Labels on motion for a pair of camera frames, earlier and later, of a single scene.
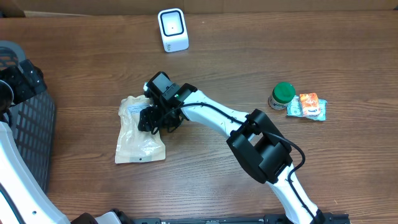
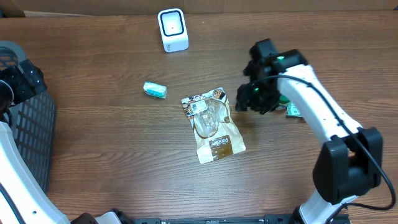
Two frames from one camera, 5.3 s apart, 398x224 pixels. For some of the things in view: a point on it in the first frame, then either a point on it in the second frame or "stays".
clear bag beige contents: [134, 144] -> [216, 135]
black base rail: [275, 218] stays
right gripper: [151, 117] -> [247, 101]
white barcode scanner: [173, 30] stays
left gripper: [15, 76] stays
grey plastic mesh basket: [33, 124] stays
